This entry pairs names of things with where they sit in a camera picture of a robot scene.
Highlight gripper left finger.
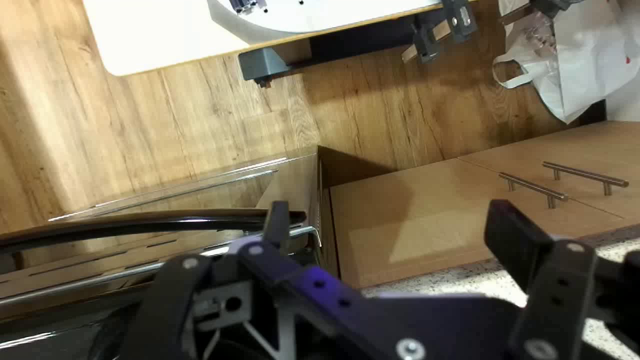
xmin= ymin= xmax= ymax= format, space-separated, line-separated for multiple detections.
xmin=119 ymin=201 xmax=362 ymax=360

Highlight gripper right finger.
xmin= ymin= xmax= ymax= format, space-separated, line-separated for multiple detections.
xmin=484 ymin=199 xmax=640 ymax=360

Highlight microwave door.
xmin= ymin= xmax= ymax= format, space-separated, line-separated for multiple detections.
xmin=47 ymin=145 xmax=322 ymax=237

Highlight wooden cabinet door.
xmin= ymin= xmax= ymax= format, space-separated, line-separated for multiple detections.
xmin=327 ymin=157 xmax=627 ymax=291
xmin=457 ymin=120 xmax=640 ymax=237

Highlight white plastic bag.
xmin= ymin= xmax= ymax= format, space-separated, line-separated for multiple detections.
xmin=492 ymin=0 xmax=640 ymax=125

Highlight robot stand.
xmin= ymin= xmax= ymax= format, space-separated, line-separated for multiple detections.
xmin=82 ymin=0 xmax=481 ymax=89

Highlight black clamp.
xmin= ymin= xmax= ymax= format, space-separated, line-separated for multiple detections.
xmin=441 ymin=0 xmax=479 ymax=44
xmin=411 ymin=22 xmax=444 ymax=64

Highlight black microwave door handle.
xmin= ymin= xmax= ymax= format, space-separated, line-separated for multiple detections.
xmin=0 ymin=208 xmax=307 ymax=256

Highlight silver cabinet door handle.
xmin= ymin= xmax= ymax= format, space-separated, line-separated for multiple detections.
xmin=498 ymin=172 xmax=570 ymax=210
xmin=542 ymin=160 xmax=630 ymax=197

